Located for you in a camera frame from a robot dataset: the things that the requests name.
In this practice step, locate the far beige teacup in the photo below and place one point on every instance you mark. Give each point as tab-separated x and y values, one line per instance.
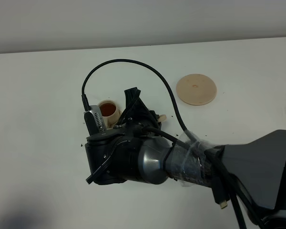
110	113

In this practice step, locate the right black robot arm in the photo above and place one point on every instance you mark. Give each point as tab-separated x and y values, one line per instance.
250	176

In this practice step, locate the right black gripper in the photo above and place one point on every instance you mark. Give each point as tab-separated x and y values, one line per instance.
136	116

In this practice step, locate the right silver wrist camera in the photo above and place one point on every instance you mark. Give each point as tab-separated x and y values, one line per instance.
94	120

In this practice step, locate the beige teapot saucer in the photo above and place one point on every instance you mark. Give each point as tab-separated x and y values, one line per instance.
196	89

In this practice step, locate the beige ceramic teapot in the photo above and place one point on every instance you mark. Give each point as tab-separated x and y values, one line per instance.
161	118

